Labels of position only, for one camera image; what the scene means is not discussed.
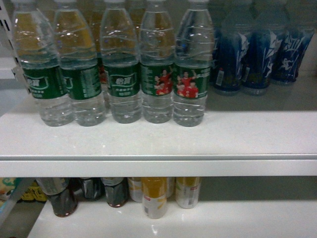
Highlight water bottle athletes label left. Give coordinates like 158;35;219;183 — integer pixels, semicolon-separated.
139;0;175;123

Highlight water bottle athletes label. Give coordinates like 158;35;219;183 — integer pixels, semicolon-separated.
173;0;214;127
139;0;175;123

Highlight water bottle athletes label right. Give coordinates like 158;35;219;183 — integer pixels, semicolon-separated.
173;0;214;127

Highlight water bottle middle logo label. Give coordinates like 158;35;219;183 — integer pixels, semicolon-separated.
100;0;141;123

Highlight water bottle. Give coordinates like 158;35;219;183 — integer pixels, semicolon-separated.
12;0;73;126
53;0;106;126

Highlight water bottle leftmost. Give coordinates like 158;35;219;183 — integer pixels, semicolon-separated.
12;0;73;126

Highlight yellow white drink bottle rear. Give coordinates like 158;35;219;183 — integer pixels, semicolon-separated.
128;177;143;202

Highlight yellow white drink bottle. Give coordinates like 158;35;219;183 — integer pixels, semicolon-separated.
141;177;167;219
128;177;143;202
175;177;202;209

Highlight yellow white drink bottle front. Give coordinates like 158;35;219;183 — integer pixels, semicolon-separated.
141;177;167;219

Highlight yellow white drink bottle right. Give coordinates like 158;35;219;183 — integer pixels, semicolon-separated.
175;177;202;209

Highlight dark tea bottle right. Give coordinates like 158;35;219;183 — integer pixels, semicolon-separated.
101;177;129;208

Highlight dark tea bottle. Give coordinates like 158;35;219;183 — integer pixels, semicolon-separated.
101;177;129;208
36;178;78;217
79;178;105;200

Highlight dark tea bottle rear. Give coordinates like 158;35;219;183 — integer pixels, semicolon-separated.
79;178;105;200

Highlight blue drink bottle left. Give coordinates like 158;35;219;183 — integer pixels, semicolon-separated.
213;0;253;96

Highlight blue drink bottle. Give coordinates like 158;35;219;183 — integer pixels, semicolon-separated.
242;0;288;96
213;0;253;96
271;0;317;85

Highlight dark tea bottle left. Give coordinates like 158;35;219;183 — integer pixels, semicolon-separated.
36;178;78;217

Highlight blue drink bottle middle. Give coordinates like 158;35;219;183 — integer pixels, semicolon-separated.
242;0;288;96

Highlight blue drink bottle right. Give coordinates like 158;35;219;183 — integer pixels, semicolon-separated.
271;0;317;85

